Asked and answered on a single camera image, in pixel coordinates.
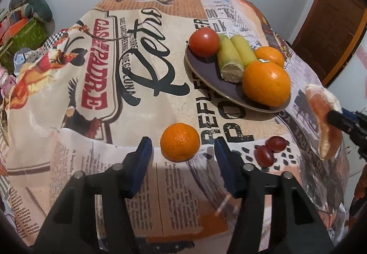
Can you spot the red grape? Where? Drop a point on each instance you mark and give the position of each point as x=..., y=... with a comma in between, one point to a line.
x=264, y=156
x=276, y=144

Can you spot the newspaper print bed blanket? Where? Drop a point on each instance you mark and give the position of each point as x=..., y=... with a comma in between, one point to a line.
x=119, y=74

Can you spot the dark purple plate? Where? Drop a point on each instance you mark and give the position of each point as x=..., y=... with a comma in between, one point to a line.
x=206, y=69

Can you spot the right hand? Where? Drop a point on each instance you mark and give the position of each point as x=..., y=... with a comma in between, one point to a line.
x=361, y=186

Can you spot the grey green neck pillow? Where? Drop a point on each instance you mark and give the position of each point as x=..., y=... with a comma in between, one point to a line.
x=39, y=9

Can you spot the large orange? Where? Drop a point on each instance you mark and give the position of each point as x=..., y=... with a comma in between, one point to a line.
x=271, y=54

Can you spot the short yellow banana piece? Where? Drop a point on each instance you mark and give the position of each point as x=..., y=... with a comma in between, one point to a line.
x=229, y=62

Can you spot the brown wooden door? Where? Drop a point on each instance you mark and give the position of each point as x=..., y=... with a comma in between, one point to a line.
x=330, y=34

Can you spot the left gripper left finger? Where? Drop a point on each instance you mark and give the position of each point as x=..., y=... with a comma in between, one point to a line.
x=70, y=226

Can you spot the orange red box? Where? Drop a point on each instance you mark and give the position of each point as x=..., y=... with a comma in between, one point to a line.
x=11, y=24

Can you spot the green box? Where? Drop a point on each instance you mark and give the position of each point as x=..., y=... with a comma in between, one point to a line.
x=31, y=35

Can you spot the long yellow-green banana piece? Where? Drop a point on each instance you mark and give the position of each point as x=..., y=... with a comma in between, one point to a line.
x=244, y=49

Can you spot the red tomato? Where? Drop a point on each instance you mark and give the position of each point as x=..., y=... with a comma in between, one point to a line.
x=204, y=42

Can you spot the peeled grapefruit segment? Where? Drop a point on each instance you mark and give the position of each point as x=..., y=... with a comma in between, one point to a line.
x=321, y=102

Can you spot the Dole sticker orange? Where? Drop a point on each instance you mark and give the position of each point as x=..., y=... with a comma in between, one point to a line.
x=266, y=83

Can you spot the pink toy figure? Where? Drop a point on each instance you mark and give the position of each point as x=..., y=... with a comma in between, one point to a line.
x=7, y=81

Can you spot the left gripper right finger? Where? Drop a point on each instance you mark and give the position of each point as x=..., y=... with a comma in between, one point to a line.
x=296, y=226

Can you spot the small tangerine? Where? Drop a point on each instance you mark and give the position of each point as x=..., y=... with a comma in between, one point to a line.
x=179, y=142

